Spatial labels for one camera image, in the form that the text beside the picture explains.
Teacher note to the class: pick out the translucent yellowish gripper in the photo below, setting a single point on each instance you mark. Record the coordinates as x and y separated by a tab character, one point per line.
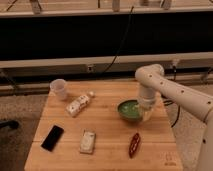
145	112

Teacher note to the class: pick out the green ceramic bowl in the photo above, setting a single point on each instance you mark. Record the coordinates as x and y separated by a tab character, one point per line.
129	111

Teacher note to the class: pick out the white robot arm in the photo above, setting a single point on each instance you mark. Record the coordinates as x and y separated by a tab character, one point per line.
151	80

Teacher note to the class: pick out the red snack bar wrapper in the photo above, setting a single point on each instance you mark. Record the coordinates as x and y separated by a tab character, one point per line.
134	144

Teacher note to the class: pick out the white wrapped packet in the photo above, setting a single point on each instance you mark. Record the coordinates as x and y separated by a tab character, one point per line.
87	143

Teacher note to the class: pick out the small white labelled bottle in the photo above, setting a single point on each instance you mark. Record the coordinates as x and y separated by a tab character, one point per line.
79	103

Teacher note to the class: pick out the clear plastic cup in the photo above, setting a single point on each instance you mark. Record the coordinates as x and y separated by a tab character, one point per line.
58	87

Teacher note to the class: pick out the black smartphone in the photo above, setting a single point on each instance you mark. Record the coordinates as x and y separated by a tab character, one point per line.
52	138

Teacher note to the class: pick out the black chair base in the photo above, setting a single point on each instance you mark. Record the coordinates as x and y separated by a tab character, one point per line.
11	123

